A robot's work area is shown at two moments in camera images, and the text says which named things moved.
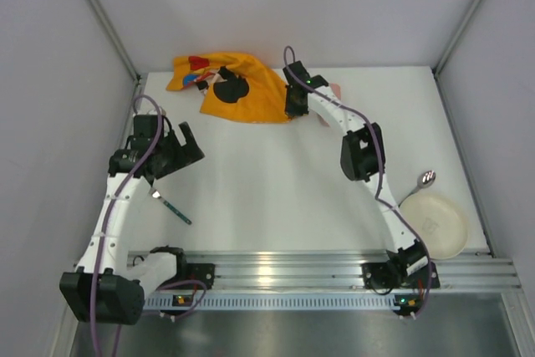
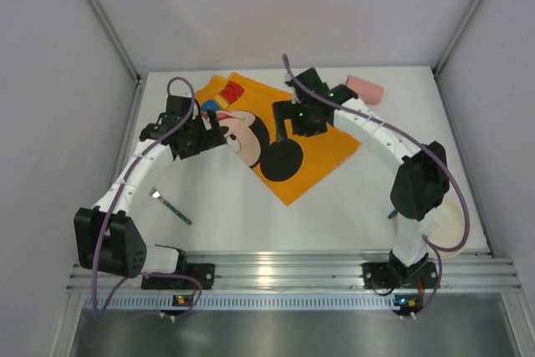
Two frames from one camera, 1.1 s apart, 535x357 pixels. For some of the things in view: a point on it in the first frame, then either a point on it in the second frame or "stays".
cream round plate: (441, 222) stays
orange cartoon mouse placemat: (231, 85) to (242, 109)
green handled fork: (169, 206) stays
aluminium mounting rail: (345, 271) stays
